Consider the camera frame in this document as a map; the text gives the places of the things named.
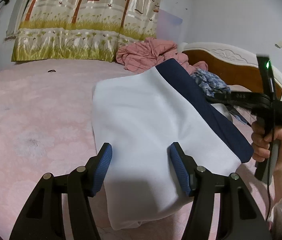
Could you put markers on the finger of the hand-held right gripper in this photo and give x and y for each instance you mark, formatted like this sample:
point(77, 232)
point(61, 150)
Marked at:
point(230, 103)
point(240, 95)

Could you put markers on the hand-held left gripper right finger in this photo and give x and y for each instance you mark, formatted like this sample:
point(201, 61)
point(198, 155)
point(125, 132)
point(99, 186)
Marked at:
point(180, 170)

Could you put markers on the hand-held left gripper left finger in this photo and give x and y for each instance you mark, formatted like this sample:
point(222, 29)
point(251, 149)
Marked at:
point(103, 165)

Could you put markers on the white and navy jacket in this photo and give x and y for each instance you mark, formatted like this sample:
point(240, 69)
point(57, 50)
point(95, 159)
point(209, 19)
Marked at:
point(143, 120)

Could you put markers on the person's right hand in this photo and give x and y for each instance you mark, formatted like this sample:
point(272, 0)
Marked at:
point(258, 145)

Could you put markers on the pink pillow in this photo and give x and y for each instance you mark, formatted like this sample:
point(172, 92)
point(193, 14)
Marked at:
point(240, 88)

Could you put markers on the blue plaid garment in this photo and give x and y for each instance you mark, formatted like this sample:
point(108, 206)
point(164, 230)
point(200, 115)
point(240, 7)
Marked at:
point(210, 82)

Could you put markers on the white and wooden headboard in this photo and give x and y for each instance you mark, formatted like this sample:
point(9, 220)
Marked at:
point(230, 67)

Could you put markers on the bed with pink sheet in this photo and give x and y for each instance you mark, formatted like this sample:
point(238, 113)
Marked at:
point(31, 110)

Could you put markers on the pink quilt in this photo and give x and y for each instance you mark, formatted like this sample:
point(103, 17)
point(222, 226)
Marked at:
point(143, 55)

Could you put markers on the tree print curtain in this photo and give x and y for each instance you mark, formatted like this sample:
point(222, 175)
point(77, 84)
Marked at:
point(81, 30)

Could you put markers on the white window frame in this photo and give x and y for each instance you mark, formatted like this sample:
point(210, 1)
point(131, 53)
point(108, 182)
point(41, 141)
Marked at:
point(16, 17)

